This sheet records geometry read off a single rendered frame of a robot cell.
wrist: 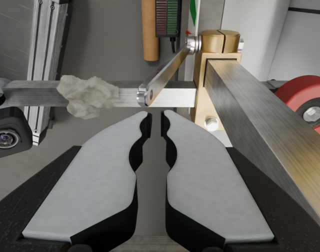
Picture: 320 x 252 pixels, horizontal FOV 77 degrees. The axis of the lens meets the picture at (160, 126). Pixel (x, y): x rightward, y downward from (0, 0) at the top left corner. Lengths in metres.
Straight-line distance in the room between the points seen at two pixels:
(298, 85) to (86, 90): 0.27
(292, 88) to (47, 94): 0.33
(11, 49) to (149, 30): 0.62
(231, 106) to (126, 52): 1.03
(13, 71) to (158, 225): 1.74
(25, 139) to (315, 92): 0.33
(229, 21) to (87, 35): 0.83
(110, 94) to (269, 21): 0.41
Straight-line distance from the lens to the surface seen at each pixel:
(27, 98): 0.35
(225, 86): 0.19
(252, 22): 0.55
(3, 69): 1.21
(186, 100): 0.30
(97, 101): 0.29
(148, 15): 1.05
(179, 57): 0.20
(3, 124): 0.25
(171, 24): 0.43
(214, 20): 0.44
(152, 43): 1.07
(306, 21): 0.51
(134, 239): 0.41
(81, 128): 1.46
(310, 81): 0.30
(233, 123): 0.17
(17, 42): 1.12
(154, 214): 2.04
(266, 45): 0.57
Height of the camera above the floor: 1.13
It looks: 57 degrees down
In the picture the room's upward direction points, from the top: 179 degrees counter-clockwise
